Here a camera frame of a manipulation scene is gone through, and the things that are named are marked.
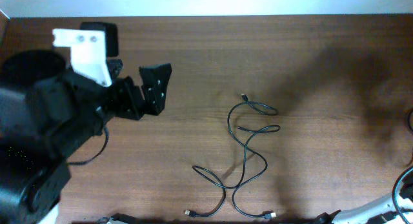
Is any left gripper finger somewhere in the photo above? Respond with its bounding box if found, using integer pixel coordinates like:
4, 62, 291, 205
139, 63, 172, 116
106, 59, 123, 79

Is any left camera cable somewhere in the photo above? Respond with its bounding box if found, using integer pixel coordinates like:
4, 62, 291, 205
66, 125, 110, 167

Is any black USB cable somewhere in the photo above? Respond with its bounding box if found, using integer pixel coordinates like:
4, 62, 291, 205
184, 124, 281, 218
227, 93, 281, 219

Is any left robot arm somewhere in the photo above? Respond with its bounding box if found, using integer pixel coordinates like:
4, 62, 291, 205
1, 50, 172, 223

